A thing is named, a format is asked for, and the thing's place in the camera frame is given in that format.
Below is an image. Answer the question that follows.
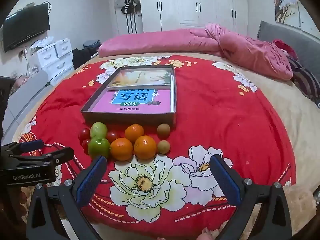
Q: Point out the floral wall painting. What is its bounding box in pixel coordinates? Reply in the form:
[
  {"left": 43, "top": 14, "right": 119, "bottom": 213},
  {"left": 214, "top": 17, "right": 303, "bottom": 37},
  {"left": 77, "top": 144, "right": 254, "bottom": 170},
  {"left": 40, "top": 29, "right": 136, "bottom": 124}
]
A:
[{"left": 271, "top": 0, "right": 300, "bottom": 28}]

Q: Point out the white plastic bag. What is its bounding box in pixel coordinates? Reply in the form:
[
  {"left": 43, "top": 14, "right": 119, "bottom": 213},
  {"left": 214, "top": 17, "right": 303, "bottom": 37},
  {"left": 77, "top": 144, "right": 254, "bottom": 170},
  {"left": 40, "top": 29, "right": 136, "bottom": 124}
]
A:
[{"left": 30, "top": 36, "right": 54, "bottom": 49}]

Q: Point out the bright green apple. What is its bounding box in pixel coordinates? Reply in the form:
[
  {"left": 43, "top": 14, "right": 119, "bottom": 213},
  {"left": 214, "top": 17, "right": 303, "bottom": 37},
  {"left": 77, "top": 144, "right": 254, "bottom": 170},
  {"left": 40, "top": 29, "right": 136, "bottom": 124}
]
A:
[{"left": 87, "top": 137, "right": 111, "bottom": 159}]

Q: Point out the red tomato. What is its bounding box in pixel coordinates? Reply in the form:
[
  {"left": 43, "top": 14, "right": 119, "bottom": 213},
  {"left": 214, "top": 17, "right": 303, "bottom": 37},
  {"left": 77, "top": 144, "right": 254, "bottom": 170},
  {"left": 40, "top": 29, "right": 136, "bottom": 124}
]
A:
[
  {"left": 81, "top": 139, "right": 92, "bottom": 155},
  {"left": 106, "top": 131, "right": 120, "bottom": 143},
  {"left": 78, "top": 128, "right": 91, "bottom": 142}
]

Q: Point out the red floral blanket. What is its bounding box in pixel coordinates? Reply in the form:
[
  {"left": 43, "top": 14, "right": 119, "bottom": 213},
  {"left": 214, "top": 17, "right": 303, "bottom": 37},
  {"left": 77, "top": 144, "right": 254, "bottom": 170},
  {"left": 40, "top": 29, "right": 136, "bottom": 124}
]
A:
[{"left": 19, "top": 55, "right": 297, "bottom": 233}]

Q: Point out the sunflower cover book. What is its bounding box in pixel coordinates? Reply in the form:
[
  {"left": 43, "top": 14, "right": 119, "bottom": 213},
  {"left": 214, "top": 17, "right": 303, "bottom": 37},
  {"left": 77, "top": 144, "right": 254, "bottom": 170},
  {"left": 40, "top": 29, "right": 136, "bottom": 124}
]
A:
[{"left": 108, "top": 69, "right": 173, "bottom": 90}]

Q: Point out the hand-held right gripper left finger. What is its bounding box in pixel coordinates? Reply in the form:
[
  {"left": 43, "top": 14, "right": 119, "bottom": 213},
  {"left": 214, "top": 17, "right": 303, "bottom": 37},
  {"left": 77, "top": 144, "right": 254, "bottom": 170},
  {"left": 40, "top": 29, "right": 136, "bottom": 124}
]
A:
[{"left": 26, "top": 155, "right": 108, "bottom": 240}]

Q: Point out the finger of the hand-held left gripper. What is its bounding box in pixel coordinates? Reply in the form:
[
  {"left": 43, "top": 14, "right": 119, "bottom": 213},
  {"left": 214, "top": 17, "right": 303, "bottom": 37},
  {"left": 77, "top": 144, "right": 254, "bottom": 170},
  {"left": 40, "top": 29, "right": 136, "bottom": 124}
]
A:
[
  {"left": 4, "top": 147, "right": 75, "bottom": 167},
  {"left": 2, "top": 139, "right": 45, "bottom": 157}
]

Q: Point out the grey sofa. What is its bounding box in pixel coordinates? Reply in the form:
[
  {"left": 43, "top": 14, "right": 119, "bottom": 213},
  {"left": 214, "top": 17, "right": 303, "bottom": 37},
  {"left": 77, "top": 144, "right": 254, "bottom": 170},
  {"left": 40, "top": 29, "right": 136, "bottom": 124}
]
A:
[{"left": 2, "top": 70, "right": 54, "bottom": 137}]

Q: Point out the pink cover book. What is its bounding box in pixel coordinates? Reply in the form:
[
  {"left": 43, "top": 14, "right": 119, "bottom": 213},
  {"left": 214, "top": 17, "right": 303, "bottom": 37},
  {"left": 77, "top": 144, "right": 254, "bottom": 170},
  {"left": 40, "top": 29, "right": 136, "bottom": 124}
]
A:
[{"left": 90, "top": 88, "right": 175, "bottom": 113}]

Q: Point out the black striped hanging bag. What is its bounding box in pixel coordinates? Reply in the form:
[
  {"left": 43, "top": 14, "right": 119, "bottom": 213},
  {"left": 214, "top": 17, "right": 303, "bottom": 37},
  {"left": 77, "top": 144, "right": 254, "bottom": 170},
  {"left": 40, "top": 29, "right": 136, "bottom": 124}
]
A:
[{"left": 121, "top": 0, "right": 134, "bottom": 15}]

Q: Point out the grey folded clothes pile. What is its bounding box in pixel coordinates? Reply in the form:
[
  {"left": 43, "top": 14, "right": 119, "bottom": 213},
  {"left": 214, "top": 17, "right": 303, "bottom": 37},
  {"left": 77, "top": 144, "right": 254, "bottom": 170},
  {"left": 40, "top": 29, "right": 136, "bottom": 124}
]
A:
[{"left": 83, "top": 39, "right": 101, "bottom": 50}]

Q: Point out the grey cardboard box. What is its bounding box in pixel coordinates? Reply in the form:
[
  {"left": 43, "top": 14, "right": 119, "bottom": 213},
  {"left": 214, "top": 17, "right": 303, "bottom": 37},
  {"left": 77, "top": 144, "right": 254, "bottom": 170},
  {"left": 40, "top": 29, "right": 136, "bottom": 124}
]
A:
[{"left": 80, "top": 65, "right": 177, "bottom": 132}]

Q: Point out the white door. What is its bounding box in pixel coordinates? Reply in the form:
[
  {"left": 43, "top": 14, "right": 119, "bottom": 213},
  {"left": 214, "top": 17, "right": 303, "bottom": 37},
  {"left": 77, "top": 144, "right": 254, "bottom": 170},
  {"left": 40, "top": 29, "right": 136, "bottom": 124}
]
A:
[{"left": 112, "top": 0, "right": 140, "bottom": 35}]

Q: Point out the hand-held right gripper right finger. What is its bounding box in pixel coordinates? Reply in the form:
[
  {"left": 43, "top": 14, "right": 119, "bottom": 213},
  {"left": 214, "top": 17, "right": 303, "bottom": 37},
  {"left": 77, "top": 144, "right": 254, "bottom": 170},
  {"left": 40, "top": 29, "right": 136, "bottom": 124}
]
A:
[{"left": 209, "top": 154, "right": 293, "bottom": 240}]

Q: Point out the grey headboard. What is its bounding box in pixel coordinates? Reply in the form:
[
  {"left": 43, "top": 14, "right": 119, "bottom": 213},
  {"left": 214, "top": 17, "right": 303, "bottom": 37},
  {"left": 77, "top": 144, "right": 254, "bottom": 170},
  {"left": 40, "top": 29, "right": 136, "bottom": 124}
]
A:
[{"left": 257, "top": 21, "right": 320, "bottom": 75}]

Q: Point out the striped pillow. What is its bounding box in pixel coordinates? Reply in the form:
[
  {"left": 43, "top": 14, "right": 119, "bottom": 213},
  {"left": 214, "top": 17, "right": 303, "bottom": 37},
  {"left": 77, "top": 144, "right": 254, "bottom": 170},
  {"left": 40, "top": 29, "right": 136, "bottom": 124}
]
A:
[{"left": 286, "top": 56, "right": 320, "bottom": 108}]

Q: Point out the orange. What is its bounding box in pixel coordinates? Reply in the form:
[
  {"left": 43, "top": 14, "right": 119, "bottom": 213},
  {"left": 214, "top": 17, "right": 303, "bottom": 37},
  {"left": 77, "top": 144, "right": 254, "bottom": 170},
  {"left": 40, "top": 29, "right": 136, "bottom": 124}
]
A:
[
  {"left": 134, "top": 135, "right": 157, "bottom": 160},
  {"left": 110, "top": 138, "right": 133, "bottom": 161},
  {"left": 124, "top": 124, "right": 145, "bottom": 142}
]

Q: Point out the small kiwi fruit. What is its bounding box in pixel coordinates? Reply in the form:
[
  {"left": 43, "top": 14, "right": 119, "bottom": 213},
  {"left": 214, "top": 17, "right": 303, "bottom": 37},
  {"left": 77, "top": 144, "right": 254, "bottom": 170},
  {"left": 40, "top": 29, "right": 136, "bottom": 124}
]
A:
[
  {"left": 157, "top": 140, "right": 171, "bottom": 155},
  {"left": 157, "top": 123, "right": 171, "bottom": 139}
]

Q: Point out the white wardrobe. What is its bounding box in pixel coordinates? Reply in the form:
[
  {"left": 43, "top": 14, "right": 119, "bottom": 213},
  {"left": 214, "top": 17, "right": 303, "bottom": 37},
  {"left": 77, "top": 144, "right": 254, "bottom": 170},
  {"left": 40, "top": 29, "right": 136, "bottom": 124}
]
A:
[{"left": 96, "top": 0, "right": 248, "bottom": 34}]

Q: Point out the black wall television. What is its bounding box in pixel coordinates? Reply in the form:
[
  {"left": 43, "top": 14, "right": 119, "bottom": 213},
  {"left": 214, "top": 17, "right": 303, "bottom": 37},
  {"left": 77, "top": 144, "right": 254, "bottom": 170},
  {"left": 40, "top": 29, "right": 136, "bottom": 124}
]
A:
[{"left": 1, "top": 3, "right": 50, "bottom": 53}]

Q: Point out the pink quilt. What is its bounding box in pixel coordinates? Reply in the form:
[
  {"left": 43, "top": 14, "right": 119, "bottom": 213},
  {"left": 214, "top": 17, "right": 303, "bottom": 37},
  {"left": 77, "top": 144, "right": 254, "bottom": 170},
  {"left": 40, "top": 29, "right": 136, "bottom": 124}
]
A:
[{"left": 98, "top": 22, "right": 293, "bottom": 80}]

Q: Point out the pale green apple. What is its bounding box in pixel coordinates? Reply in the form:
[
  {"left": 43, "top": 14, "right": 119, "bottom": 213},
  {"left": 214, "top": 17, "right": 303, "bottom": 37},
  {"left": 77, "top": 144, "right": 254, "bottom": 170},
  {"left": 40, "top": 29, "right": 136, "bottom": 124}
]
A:
[{"left": 90, "top": 122, "right": 108, "bottom": 139}]

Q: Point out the pale wall painting panel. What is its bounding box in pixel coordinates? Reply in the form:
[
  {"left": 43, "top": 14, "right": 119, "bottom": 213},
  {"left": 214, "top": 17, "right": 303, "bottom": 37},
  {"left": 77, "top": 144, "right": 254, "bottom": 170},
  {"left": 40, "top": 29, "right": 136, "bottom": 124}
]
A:
[{"left": 297, "top": 0, "right": 319, "bottom": 34}]

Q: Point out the white drawer cabinet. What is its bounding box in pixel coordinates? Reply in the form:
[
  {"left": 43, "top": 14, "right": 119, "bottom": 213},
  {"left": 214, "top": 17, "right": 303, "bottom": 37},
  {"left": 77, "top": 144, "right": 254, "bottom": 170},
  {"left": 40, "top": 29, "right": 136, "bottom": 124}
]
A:
[{"left": 36, "top": 38, "right": 75, "bottom": 87}]

